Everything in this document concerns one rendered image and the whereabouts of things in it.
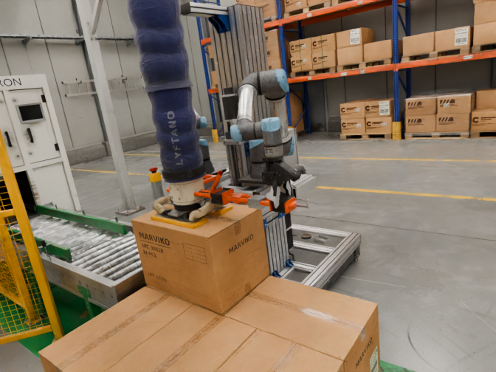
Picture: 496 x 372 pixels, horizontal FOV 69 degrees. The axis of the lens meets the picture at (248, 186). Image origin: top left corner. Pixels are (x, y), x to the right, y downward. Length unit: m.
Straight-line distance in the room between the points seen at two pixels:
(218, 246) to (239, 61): 1.17
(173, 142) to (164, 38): 0.46
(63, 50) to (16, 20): 1.27
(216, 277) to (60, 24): 11.03
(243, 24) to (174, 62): 0.73
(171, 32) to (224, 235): 0.94
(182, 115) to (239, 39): 0.75
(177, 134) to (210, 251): 0.57
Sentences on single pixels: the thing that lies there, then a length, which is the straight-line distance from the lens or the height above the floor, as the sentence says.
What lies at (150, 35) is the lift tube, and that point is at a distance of 1.75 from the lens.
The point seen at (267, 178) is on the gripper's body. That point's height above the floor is 1.19.
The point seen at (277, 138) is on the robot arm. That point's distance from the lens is 1.43.
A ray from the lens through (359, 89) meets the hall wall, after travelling 10.24.
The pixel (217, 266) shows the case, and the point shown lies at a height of 0.79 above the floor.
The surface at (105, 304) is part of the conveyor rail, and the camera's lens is 2.38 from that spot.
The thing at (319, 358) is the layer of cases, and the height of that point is 0.54.
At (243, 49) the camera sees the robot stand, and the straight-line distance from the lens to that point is 2.29.
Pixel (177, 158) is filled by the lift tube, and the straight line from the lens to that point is 1.76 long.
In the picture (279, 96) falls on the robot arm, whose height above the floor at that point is 1.50.
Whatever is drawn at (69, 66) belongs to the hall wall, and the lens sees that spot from 12.05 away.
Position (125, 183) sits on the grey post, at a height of 0.44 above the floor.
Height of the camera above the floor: 1.57
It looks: 16 degrees down
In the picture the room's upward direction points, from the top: 8 degrees counter-clockwise
